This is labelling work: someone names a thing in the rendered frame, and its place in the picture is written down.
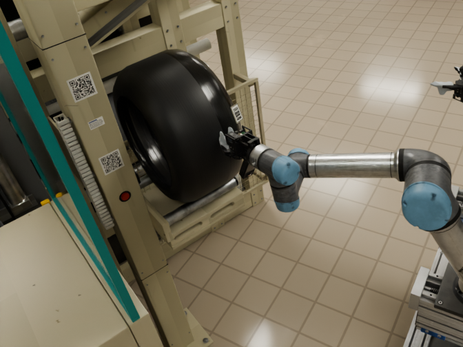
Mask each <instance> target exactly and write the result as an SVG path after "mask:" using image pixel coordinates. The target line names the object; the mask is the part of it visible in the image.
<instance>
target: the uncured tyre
mask: <svg viewBox="0 0 463 347"><path fill-rule="evenodd" d="M112 93H113V100H114V106H115V110H116V113H117V116H118V118H119V122H120V124H121V127H122V129H123V132H124V134H125V137H126V138H127V141H128V143H129V144H130V147H131V148H132V151H133V152H134V154H135V156H136V157H137V159H138V161H139V162H140V164H141V166H142V168H143V169H144V170H145V172H146V174H147V175H148V176H149V177H150V179H151V180H152V182H153V183H154V184H155V185H156V186H157V187H158V188H159V189H160V191H161V192H163V193H164V194H165V195H166V196H167V197H168V198H170V199H173V200H177V201H180V202H193V201H196V200H198V199H200V198H202V197H203V196H205V195H207V194H208V193H210V192H212V191H213V190H215V189H217V188H219V187H220V186H222V185H224V184H225V183H227V182H229V181H230V180H231V179H232V178H234V177H235V175H236V174H237V173H238V172H239V171H240V168H241V165H242V161H243V159H241V160H235V159H234V158H230V157H228V156H226V155H225V154H224V153H223V151H222V148H221V146H220V143H219V137H220V132H222V133H223V134H224V135H225V134H227V133H228V127H231V128H232V129H233V131H234V132H235V131H238V132H239V130H241V129H242V127H241V124H240V122H239V123H236V121H235V118H234V115H233V114H232V111H231V108H230V107H232V106H233V105H234V104H233V103H232V100H231V98H230V97H229V94H228V93H227V90H226V89H225V87H224V86H223V84H222V83H221V81H220V80H219V78H218V77H217V75H215V73H214V72H213V71H212V70H211V69H210V68H209V66H208V65H206V64H205V63H204V62H203V61H202V60H200V59H199V58H198V57H196V56H194V55H192V54H190V53H188V52H185V51H183V50H180V49H171V50H164V51H162V52H159V53H158V54H155V55H152V56H150V57H147V58H146V59H143V60H141V61H138V62H136V63H133V64H131V65H128V66H127V67H125V68H124V69H123V70H121V71H120V72H119V74H118V76H117V78H116V81H115V84H114V87H113V92H112Z"/></svg>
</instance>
